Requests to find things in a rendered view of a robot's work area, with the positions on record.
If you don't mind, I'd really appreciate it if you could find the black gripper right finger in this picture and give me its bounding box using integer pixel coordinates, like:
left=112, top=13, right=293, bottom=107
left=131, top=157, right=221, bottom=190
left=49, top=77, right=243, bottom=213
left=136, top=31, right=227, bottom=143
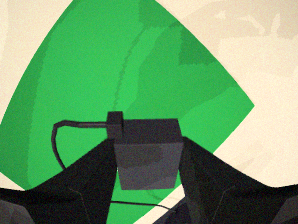
left=178, top=136, right=298, bottom=224

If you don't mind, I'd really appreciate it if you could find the green circuit board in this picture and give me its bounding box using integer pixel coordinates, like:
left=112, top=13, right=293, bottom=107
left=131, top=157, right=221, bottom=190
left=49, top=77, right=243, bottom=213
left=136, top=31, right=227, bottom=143
left=0, top=0, right=255, bottom=224

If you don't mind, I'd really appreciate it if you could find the black connector plug with cable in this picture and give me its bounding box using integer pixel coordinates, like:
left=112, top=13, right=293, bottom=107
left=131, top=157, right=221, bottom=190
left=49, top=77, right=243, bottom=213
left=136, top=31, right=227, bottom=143
left=51, top=112, right=185, bottom=190

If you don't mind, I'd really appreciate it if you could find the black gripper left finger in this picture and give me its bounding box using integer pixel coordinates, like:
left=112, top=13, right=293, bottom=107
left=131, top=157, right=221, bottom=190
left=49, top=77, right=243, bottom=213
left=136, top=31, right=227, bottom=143
left=0, top=137, right=117, bottom=224

